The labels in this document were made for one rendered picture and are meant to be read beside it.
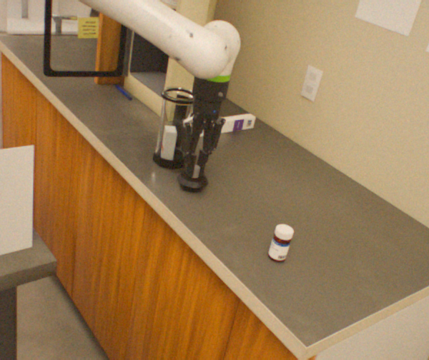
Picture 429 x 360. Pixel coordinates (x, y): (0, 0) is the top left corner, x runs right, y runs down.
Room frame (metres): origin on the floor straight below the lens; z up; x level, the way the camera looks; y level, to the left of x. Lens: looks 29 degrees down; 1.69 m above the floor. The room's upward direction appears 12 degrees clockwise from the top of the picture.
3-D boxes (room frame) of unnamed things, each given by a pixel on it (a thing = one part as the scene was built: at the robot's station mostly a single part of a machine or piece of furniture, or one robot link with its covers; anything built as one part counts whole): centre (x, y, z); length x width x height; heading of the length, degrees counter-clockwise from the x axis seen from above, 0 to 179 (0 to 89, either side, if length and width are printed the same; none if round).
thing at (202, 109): (1.31, 0.06, 1.17); 0.08 x 0.07 x 0.09; 129
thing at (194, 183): (1.31, 0.06, 0.97); 0.09 x 0.09 x 0.07
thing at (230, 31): (1.30, 0.06, 1.35); 0.13 x 0.11 x 0.14; 172
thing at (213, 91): (1.31, 0.06, 1.25); 0.12 x 0.09 x 0.06; 39
